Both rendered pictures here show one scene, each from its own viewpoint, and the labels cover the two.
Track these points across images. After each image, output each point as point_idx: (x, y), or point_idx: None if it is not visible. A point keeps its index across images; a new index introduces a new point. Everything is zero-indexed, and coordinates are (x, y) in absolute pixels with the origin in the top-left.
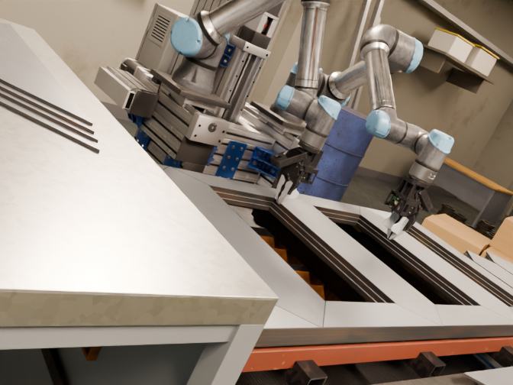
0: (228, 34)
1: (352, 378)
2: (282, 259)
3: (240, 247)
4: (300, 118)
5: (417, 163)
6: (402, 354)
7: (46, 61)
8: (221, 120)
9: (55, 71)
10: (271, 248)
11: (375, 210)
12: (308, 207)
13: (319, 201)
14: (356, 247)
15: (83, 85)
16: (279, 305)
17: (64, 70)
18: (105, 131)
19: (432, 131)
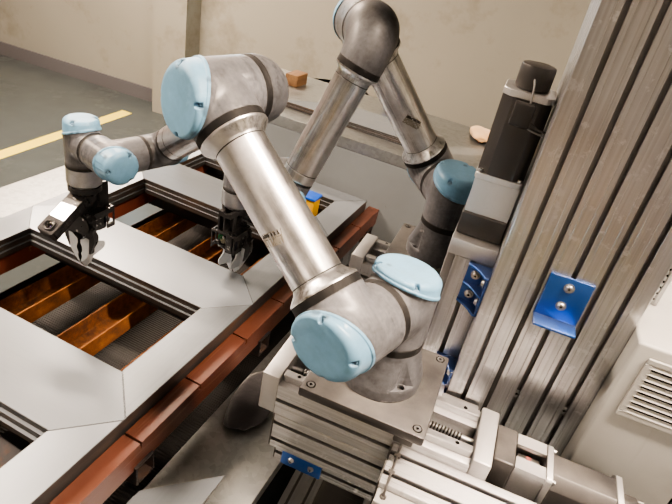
0: (436, 172)
1: (74, 312)
2: (185, 194)
3: (213, 188)
4: None
5: (95, 173)
6: None
7: (387, 145)
8: (359, 248)
9: (368, 139)
10: (197, 199)
11: (83, 448)
12: (202, 295)
13: (197, 334)
14: (123, 259)
15: (350, 138)
16: None
17: (374, 144)
18: (284, 111)
19: (99, 120)
